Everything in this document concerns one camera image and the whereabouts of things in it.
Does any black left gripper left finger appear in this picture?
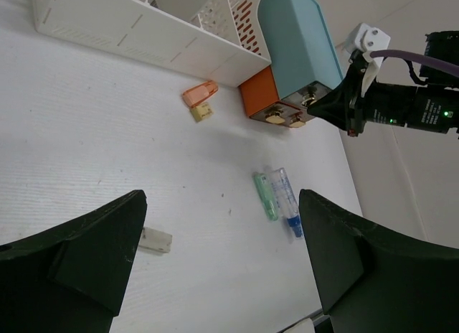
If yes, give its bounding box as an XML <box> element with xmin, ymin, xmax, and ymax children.
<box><xmin>1</xmin><ymin>189</ymin><xmax>147</xmax><ymax>332</ymax></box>

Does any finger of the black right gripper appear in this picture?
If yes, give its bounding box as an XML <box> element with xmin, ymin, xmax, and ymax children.
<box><xmin>307</xmin><ymin>65</ymin><xmax>361</xmax><ymax>131</ymax></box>

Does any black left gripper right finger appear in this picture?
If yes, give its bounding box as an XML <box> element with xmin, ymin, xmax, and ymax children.
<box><xmin>299</xmin><ymin>189</ymin><xmax>458</xmax><ymax>332</ymax></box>

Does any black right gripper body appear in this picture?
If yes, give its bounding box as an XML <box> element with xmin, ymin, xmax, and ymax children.
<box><xmin>347</xmin><ymin>83</ymin><xmax>458</xmax><ymax>137</ymax></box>

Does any teal orange drawer box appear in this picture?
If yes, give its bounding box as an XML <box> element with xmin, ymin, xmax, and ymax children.
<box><xmin>240</xmin><ymin>0</ymin><xmax>343</xmax><ymax>128</ymax></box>

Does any beige rectangular eraser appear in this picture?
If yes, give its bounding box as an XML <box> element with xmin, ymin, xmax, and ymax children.
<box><xmin>138</xmin><ymin>227</ymin><xmax>173</xmax><ymax>254</ymax></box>

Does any clear blue glue bottle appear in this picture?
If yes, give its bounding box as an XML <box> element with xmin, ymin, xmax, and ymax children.
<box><xmin>268</xmin><ymin>168</ymin><xmax>303</xmax><ymax>238</ymax></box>

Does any green transparent tube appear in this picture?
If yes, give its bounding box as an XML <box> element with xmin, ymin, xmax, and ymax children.
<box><xmin>252</xmin><ymin>172</ymin><xmax>279</xmax><ymax>221</ymax></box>

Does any white plastic file organizer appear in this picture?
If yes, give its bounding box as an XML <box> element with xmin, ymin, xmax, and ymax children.
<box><xmin>32</xmin><ymin>0</ymin><xmax>270</xmax><ymax>87</ymax></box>

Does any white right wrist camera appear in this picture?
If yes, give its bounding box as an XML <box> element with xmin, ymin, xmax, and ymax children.
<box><xmin>344</xmin><ymin>23</ymin><xmax>391</xmax><ymax>97</ymax></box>

